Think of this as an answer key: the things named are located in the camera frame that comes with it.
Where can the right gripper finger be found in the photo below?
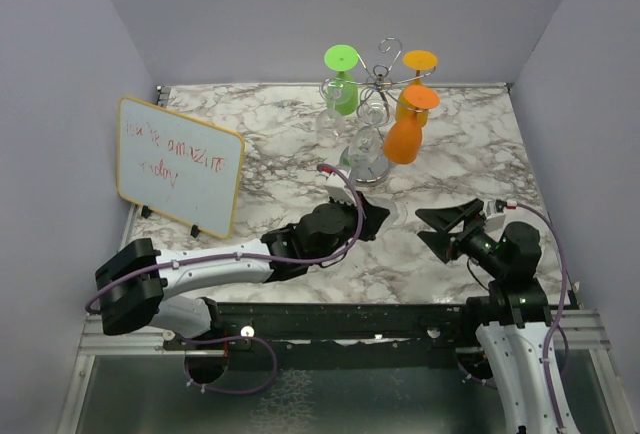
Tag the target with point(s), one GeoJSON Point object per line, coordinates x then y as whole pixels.
{"type": "Point", "coordinates": [446, 246]}
{"type": "Point", "coordinates": [445, 219]}

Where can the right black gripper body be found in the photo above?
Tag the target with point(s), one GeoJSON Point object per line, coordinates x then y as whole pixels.
{"type": "Point", "coordinates": [477, 243]}

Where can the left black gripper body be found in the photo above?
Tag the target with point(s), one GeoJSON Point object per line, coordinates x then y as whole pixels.
{"type": "Point", "coordinates": [366, 233]}

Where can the clear wine glass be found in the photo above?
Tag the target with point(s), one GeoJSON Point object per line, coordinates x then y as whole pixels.
{"type": "Point", "coordinates": [365, 153]}
{"type": "Point", "coordinates": [397, 213]}

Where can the orange plastic wine glass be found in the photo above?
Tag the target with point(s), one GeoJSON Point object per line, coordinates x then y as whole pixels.
{"type": "Point", "coordinates": [405, 137]}

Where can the green plastic wine glass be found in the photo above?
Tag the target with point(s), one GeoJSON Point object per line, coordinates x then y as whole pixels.
{"type": "Point", "coordinates": [341, 58]}

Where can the yellow plastic wine glass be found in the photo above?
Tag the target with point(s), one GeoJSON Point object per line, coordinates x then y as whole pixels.
{"type": "Point", "coordinates": [416, 99]}

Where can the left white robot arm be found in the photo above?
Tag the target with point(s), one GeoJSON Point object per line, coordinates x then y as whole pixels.
{"type": "Point", "coordinates": [144, 286]}

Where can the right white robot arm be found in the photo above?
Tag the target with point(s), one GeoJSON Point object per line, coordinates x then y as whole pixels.
{"type": "Point", "coordinates": [514, 324]}

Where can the chrome wine glass rack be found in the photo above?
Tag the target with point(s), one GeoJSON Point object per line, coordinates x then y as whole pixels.
{"type": "Point", "coordinates": [391, 101]}

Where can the clear glass hanging on rack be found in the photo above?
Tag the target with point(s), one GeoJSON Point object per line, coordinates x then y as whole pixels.
{"type": "Point", "coordinates": [330, 123]}

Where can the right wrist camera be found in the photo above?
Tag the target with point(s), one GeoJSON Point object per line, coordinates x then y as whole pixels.
{"type": "Point", "coordinates": [494, 212]}

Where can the small whiteboard yellow frame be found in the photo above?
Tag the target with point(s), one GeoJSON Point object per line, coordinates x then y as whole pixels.
{"type": "Point", "coordinates": [180, 167]}

